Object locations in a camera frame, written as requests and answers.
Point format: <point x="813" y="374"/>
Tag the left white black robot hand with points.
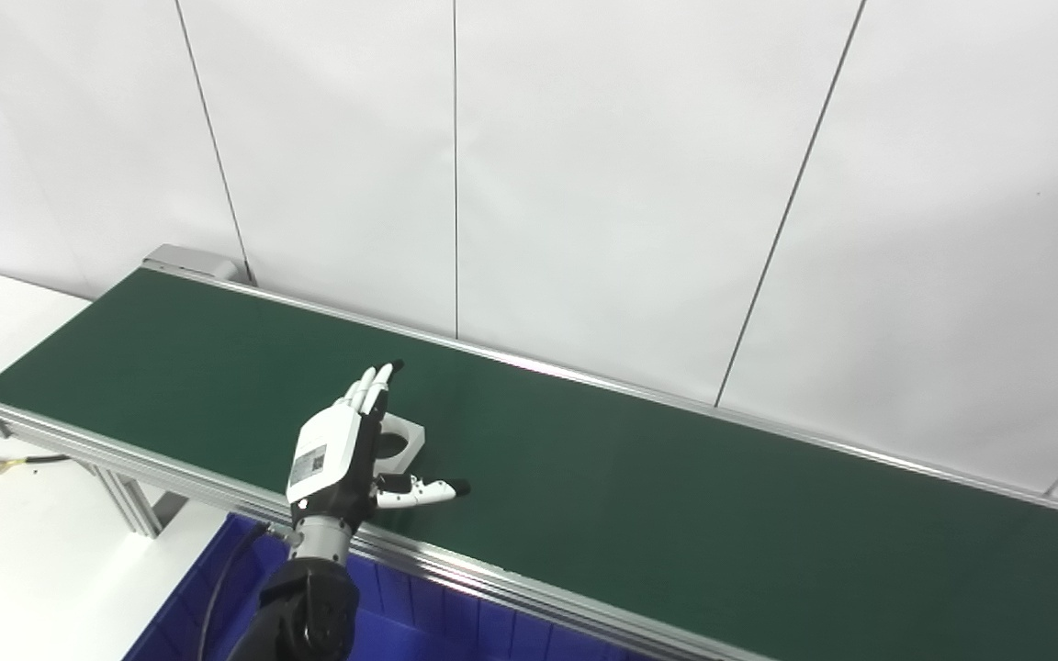
<point x="327" y="454"/>

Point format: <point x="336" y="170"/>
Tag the white block part with hole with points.
<point x="408" y="431"/>

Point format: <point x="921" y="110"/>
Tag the blue plastic bin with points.
<point x="400" y="629"/>

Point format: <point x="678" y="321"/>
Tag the aluminium conveyor support leg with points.
<point x="129" y="496"/>

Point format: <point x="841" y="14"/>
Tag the green conveyor belt aluminium frame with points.
<point x="639" y="514"/>

